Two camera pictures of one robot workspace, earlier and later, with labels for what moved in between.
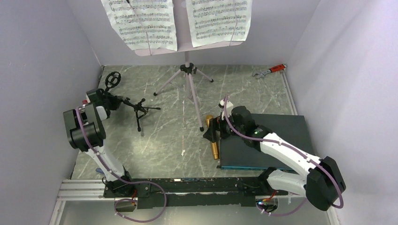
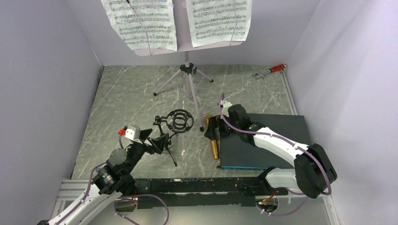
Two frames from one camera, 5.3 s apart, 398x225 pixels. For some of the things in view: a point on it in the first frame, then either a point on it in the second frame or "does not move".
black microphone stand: (112, 78) to (177, 121)
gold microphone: (214, 144) does not move
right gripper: (210, 133) does not move
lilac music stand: (183, 46) does not move
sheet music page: (143, 24) does not move
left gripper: (117, 101) to (157, 145)
